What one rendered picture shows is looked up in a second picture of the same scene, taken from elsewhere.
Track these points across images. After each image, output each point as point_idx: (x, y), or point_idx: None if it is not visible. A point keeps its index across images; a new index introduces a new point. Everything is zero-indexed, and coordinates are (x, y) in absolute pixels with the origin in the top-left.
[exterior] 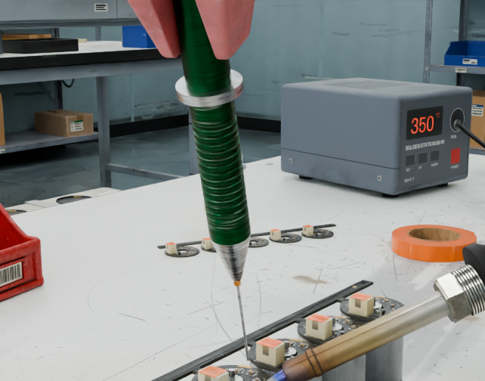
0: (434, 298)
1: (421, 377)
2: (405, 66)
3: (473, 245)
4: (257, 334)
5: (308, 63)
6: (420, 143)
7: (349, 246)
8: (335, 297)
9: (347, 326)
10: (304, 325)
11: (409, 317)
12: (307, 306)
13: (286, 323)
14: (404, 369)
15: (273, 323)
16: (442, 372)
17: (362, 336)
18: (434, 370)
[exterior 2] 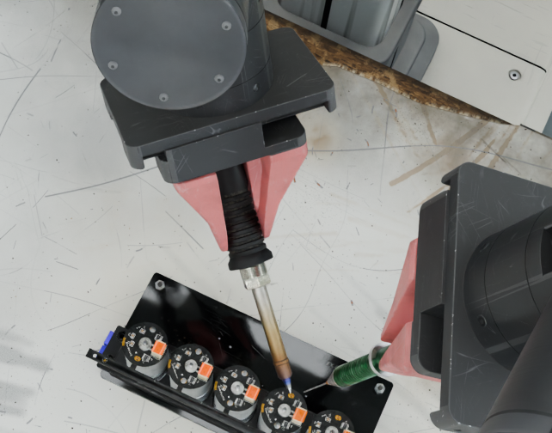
0: (264, 289)
1: (21, 339)
2: None
3: (252, 262)
4: (211, 411)
5: None
6: None
7: None
8: (131, 371)
9: (186, 356)
10: (189, 384)
11: (271, 305)
12: (153, 388)
13: (187, 396)
14: (7, 353)
15: (191, 405)
16: (9, 324)
17: (278, 331)
18: (5, 330)
